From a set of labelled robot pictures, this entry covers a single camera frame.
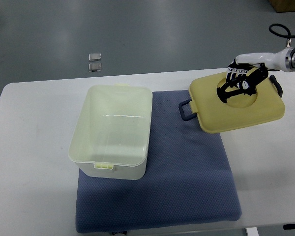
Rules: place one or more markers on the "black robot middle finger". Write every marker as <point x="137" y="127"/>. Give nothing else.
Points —
<point x="239" y="75"/>

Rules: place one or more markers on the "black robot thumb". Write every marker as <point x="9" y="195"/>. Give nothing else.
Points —
<point x="254" y="78"/>

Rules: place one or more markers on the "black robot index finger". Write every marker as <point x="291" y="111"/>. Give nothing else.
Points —
<point x="244" y="73"/>

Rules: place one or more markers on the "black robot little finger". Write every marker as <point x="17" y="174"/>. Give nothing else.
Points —
<point x="229" y="73"/>

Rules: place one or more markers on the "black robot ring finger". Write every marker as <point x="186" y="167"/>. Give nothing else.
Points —
<point x="233" y="73"/>

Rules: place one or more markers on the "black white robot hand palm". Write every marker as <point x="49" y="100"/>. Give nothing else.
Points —
<point x="282" y="60"/>

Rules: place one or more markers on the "yellow box lid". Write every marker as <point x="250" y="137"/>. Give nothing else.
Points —
<point x="239" y="111"/>

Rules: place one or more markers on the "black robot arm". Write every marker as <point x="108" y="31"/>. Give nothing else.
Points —
<point x="279" y="30"/>

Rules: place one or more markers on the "brown cardboard box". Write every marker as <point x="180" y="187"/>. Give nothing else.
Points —
<point x="281" y="6"/>

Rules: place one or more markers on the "white storage box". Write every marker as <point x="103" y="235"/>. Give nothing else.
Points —
<point x="111" y="137"/>

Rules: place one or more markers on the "blue padded mat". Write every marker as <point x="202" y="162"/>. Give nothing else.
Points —
<point x="188" y="180"/>

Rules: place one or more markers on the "upper metal floor plate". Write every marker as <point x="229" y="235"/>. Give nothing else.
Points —
<point x="94" y="57"/>

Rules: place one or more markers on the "black table bracket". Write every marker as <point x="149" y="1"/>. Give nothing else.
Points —
<point x="289" y="227"/>

